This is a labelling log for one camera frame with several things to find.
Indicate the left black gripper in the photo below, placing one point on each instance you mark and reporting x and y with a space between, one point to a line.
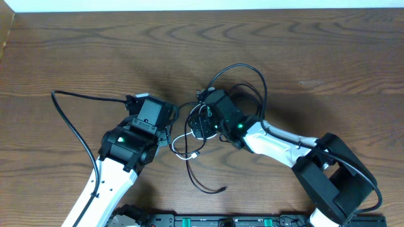
168 132

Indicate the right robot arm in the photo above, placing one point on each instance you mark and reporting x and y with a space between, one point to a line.
334 178

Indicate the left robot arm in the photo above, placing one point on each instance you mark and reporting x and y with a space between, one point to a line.
125 151

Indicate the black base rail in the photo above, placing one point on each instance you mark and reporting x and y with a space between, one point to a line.
130 215

